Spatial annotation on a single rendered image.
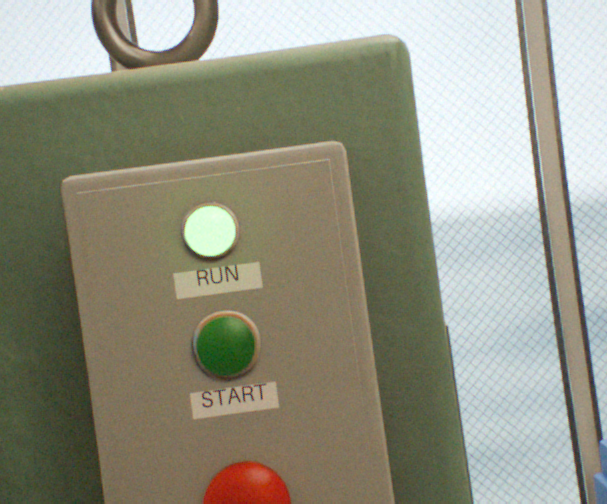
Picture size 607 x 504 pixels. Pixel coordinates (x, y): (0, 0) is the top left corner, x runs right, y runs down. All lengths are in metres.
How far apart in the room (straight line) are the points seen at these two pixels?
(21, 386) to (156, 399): 0.09
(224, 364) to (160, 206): 0.06
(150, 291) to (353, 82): 0.12
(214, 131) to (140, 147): 0.03
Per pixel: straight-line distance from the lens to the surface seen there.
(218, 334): 0.44
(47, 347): 0.52
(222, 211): 0.44
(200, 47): 0.61
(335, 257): 0.44
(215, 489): 0.45
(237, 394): 0.45
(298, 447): 0.45
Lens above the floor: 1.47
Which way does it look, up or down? 3 degrees down
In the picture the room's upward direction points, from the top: 8 degrees counter-clockwise
